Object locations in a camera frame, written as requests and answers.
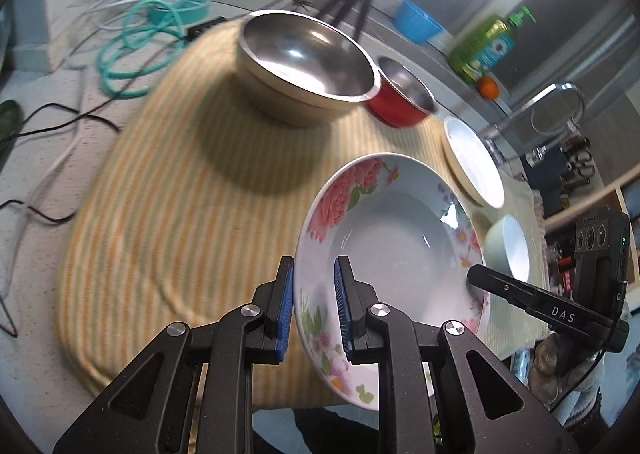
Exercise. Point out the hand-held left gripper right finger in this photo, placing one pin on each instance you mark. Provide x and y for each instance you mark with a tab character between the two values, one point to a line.
344	314

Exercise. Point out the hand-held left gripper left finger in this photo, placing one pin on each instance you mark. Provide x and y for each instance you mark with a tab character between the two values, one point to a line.
285	314

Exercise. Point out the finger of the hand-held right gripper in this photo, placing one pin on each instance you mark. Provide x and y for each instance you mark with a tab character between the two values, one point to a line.
500	289

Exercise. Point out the pale blue bowl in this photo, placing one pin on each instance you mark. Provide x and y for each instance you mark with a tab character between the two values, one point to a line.
512	246

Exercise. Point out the pink floral white plate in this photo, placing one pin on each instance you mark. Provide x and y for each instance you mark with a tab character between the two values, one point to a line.
395	239

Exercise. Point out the plain white plate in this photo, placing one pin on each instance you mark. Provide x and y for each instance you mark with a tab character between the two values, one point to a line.
475	159

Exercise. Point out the wooden shelf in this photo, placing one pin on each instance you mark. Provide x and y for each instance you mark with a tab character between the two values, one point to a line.
585	204

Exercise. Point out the shell printed cloth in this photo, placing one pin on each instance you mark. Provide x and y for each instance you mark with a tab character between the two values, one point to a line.
547	364

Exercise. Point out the black scissors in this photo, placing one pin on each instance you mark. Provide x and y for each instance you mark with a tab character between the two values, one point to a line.
582	166

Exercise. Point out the yellow striped cloth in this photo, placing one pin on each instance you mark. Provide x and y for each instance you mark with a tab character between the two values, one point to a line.
200	214

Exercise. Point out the chrome faucet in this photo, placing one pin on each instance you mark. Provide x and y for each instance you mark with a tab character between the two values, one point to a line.
520	113

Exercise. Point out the orange fruit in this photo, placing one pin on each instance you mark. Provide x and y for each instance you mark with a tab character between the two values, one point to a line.
488	87

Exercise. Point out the red steel bowl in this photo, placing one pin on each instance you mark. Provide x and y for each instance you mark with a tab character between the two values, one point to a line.
395	106

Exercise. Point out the green dish soap bottle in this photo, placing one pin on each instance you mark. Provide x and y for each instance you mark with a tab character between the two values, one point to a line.
485	46

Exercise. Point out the large stainless steel bowl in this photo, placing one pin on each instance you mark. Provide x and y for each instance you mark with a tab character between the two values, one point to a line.
305	59

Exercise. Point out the blue plastic bowl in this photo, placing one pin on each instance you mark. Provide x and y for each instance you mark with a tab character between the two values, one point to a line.
415	21

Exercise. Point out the black power strip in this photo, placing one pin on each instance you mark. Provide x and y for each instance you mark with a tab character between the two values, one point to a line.
205	27

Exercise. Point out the teal small fan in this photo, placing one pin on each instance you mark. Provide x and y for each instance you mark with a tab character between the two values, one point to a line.
192	9

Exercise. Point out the dark green object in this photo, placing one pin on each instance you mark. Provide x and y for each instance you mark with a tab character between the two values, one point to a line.
9	126

